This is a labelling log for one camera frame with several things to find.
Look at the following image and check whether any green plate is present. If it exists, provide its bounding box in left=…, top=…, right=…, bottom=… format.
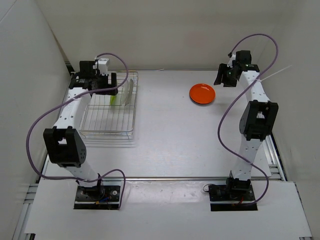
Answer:
left=109, top=95, right=117, bottom=106

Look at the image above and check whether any orange plate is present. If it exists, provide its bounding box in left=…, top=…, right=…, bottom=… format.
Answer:
left=189, top=83, right=216, bottom=105

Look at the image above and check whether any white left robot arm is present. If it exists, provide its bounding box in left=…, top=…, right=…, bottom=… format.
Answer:
left=43, top=58, right=118, bottom=200

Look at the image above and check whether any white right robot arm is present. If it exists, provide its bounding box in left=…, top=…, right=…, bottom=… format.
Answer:
left=213, top=50, right=279, bottom=200

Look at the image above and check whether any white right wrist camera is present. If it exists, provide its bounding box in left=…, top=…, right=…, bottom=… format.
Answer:
left=227, top=52, right=236, bottom=68

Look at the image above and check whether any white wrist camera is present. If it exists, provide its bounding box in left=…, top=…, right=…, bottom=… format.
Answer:
left=93, top=58, right=109, bottom=76
left=227, top=52, right=236, bottom=68

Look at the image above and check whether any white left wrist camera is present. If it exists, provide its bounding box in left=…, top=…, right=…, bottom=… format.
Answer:
left=93, top=58, right=109, bottom=76

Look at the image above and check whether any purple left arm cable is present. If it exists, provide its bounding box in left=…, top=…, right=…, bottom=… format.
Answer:
left=26, top=52, right=130, bottom=210

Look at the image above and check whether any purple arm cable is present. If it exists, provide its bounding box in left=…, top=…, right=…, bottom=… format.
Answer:
left=26, top=52, right=130, bottom=210
left=216, top=34, right=280, bottom=207

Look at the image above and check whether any white cable tie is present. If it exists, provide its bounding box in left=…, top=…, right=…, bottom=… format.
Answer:
left=257, top=64, right=293, bottom=83

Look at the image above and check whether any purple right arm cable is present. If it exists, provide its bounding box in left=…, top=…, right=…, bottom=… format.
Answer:
left=216, top=34, right=280, bottom=207

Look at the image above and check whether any metal wire dish rack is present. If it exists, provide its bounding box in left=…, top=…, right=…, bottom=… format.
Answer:
left=79, top=70, right=139, bottom=141

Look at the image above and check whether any aluminium rail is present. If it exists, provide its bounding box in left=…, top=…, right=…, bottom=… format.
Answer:
left=44, top=176, right=235, bottom=181

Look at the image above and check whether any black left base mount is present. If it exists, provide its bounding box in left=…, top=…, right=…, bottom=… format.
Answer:
left=73, top=182, right=122, bottom=210

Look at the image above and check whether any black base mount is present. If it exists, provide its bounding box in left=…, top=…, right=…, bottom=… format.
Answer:
left=73, top=182, right=122, bottom=210
left=202, top=183, right=258, bottom=212

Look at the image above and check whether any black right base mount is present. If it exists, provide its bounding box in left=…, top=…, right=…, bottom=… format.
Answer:
left=202, top=183, right=258, bottom=212

